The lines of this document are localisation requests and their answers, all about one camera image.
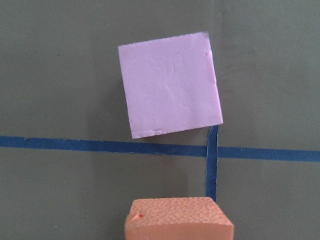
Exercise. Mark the orange foam block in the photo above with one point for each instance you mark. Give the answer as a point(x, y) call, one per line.
point(177, 218)

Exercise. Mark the pink foam block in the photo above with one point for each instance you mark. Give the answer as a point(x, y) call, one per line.
point(170, 85)

